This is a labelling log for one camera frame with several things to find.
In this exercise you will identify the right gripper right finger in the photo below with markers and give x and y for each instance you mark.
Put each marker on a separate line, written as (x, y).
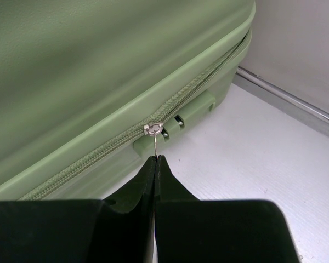
(232, 230)

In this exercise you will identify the green suitcase blue lining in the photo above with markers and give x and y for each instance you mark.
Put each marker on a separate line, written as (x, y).
(88, 87)

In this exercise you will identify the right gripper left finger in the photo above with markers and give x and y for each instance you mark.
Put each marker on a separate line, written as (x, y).
(115, 229)

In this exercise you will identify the aluminium table edge rail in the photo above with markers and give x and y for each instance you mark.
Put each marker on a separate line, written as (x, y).
(304, 112)

